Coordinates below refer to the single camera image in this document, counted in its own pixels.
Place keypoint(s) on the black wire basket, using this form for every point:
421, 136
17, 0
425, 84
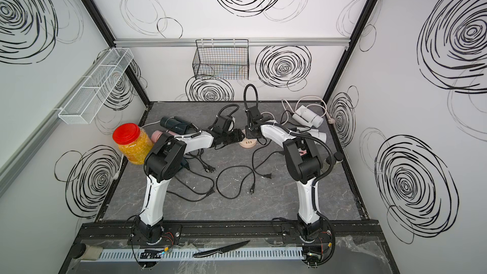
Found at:
224, 58

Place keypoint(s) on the white hair dryer back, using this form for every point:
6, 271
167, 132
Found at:
306, 117

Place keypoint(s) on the white hair dryer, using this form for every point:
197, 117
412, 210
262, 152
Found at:
318, 134
306, 117

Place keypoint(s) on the pink hair dryer left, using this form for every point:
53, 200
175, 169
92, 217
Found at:
157, 134

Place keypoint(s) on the black kitchen knife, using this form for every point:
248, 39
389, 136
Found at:
220, 250

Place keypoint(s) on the white vent strip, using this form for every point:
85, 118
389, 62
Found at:
191, 254

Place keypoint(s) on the white wire shelf basket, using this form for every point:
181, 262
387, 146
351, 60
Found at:
96, 87

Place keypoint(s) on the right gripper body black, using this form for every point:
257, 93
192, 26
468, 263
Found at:
250, 133

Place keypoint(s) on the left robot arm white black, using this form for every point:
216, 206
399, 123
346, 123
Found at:
164, 161

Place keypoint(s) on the jar with red lid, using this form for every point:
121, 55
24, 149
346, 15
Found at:
133, 142

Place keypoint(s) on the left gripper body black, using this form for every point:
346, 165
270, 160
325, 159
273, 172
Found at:
231, 137

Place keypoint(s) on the round beige power strip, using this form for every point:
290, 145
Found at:
248, 143

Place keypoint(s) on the dark green hair dryer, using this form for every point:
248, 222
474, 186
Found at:
178, 125

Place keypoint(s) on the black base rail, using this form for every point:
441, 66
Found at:
177, 232

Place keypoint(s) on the white hair dryer middle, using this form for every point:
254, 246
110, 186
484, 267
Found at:
318, 134

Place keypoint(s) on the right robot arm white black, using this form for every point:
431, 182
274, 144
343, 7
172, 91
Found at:
304, 164

